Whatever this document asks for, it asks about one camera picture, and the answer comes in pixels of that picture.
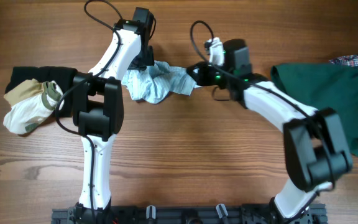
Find red plaid garment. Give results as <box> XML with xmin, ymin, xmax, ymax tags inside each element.
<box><xmin>329</xmin><ymin>55</ymin><xmax>358</xmax><ymax>67</ymax></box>

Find dark green garment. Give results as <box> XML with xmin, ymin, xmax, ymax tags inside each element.
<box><xmin>270</xmin><ymin>63</ymin><xmax>358</xmax><ymax>157</ymax></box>

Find white beige olive garment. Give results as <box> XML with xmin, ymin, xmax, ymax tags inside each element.
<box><xmin>3</xmin><ymin>79</ymin><xmax>63</xmax><ymax>135</ymax></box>

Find black folded garment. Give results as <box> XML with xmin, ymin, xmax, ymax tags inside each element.
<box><xmin>4</xmin><ymin>65</ymin><xmax>78</xmax><ymax>118</ymax></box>

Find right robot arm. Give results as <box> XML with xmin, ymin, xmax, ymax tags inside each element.
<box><xmin>187</xmin><ymin>37</ymin><xmax>353</xmax><ymax>223</ymax></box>

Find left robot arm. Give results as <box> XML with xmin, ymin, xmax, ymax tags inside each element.
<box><xmin>71</xmin><ymin>7</ymin><xmax>155</xmax><ymax>223</ymax></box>

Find light blue striped pants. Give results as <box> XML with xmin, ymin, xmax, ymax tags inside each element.
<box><xmin>121</xmin><ymin>61</ymin><xmax>200</xmax><ymax>104</ymax></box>

